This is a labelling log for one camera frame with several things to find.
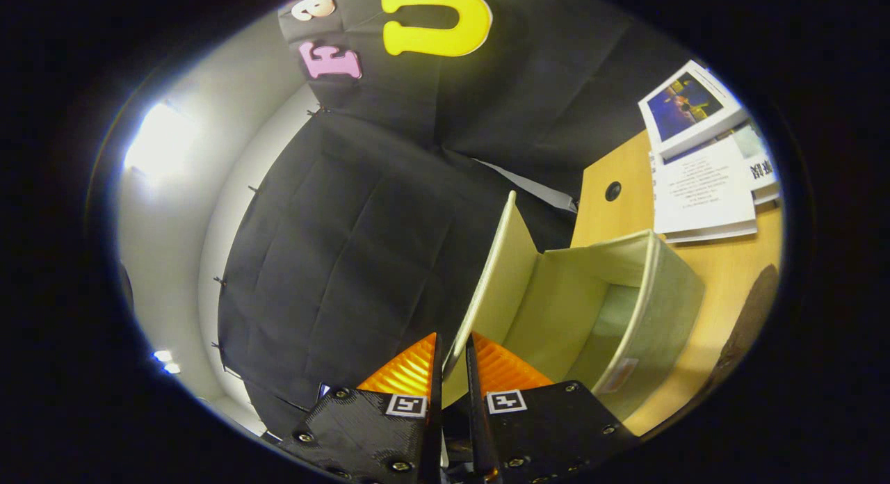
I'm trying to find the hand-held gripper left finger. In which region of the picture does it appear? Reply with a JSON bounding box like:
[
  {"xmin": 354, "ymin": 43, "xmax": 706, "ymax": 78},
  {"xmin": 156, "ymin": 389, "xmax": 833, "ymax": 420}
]
[{"xmin": 278, "ymin": 332, "xmax": 444, "ymax": 484}]

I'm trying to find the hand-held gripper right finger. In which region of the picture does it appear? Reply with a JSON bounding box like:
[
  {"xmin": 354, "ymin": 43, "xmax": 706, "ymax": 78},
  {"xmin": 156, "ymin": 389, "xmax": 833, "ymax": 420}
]
[{"xmin": 464, "ymin": 332, "xmax": 637, "ymax": 484}]

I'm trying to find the green fabric storage box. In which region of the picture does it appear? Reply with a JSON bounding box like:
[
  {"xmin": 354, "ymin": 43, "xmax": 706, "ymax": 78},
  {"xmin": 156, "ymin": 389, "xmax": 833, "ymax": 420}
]
[{"xmin": 445, "ymin": 191, "xmax": 706, "ymax": 422}]

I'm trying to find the brown fuzzy shoe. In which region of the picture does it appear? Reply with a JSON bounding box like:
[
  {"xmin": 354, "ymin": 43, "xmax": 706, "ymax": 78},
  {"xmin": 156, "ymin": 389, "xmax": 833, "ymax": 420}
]
[{"xmin": 702, "ymin": 264, "xmax": 781, "ymax": 394}]

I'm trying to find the white book with text cover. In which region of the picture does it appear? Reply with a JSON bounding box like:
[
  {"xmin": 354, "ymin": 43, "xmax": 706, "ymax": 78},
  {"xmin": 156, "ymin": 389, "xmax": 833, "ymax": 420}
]
[{"xmin": 650, "ymin": 135, "xmax": 759, "ymax": 243}]

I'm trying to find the book with blue photo cover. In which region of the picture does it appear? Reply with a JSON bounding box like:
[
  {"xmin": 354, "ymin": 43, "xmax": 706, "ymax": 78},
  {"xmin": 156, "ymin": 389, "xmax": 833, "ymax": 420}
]
[{"xmin": 638, "ymin": 60, "xmax": 748, "ymax": 159}]

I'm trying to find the bright ceiling light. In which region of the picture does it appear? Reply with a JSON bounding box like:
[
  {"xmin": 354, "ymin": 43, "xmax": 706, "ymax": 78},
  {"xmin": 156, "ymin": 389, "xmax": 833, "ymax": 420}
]
[{"xmin": 124, "ymin": 100, "xmax": 202, "ymax": 186}]

